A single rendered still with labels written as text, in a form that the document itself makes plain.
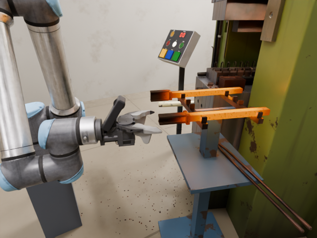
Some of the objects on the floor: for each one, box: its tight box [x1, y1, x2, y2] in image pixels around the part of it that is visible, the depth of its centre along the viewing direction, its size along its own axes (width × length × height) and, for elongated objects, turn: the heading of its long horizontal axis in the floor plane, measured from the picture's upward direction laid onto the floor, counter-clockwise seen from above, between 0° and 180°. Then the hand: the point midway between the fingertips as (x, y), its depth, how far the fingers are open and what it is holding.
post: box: [176, 67, 184, 135], centre depth 195 cm, size 4×4×108 cm
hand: (158, 118), depth 67 cm, fingers open, 14 cm apart
